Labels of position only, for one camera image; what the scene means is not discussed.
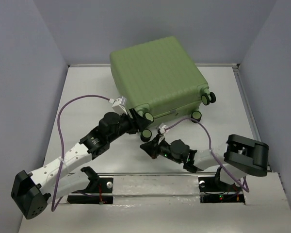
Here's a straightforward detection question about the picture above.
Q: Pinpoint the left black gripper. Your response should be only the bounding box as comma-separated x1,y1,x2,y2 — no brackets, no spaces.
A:
108,108,152,143

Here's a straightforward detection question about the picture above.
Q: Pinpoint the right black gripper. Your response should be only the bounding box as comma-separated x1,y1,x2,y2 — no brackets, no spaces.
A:
140,133,182,164

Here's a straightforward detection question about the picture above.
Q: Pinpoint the green suitcase with blue lining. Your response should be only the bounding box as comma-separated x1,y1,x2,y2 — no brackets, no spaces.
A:
109,35,217,143

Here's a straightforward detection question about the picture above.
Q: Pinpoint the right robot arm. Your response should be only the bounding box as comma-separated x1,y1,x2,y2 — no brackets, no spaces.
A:
140,134,269,190

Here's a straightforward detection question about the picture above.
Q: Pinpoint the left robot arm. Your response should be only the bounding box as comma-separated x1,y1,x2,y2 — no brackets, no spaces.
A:
11,108,154,219

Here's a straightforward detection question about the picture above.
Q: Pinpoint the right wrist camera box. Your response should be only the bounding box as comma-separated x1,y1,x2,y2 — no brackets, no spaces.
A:
157,123,169,139

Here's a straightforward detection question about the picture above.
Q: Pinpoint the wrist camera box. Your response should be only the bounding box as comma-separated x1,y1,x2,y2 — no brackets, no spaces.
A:
109,96,127,115
157,123,169,139

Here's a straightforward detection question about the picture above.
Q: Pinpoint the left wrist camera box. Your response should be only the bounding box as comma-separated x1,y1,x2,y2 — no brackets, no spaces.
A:
109,96,127,115

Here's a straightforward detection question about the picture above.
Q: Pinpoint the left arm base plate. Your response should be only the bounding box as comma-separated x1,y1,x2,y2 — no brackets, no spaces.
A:
66,177,113,205

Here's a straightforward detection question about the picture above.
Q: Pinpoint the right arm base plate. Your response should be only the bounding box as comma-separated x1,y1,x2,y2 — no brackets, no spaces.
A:
198,177,245,204

